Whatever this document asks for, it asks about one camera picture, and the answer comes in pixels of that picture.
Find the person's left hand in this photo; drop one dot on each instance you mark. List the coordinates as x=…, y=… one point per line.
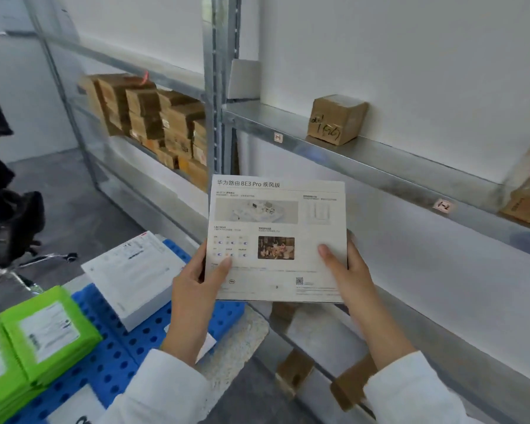
x=192, y=295

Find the person's right hand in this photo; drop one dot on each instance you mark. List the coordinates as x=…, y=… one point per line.
x=355, y=287

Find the white number card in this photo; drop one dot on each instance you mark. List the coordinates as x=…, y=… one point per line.
x=75, y=406
x=206, y=346

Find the white cardboard box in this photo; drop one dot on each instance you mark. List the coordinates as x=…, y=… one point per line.
x=132, y=273
x=282, y=216

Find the small brown box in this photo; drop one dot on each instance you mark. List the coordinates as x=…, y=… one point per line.
x=285, y=311
x=353, y=384

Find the grey metal shelf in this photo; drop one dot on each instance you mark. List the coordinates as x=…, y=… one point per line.
x=70, y=128
x=380, y=158

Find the brown box with black handwriting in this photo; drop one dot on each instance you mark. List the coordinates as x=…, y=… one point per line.
x=338, y=121

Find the stack of brown cardboard boxes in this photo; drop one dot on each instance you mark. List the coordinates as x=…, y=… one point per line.
x=150, y=114

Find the tape-wrapped brown box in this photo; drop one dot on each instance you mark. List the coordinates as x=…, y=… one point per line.
x=527, y=189

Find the person's right forearm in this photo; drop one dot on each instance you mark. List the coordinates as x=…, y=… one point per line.
x=402, y=384

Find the person's left forearm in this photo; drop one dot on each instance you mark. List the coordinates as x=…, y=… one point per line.
x=168, y=384

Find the black office chair patterned back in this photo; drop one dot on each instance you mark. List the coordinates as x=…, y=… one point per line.
x=13, y=225

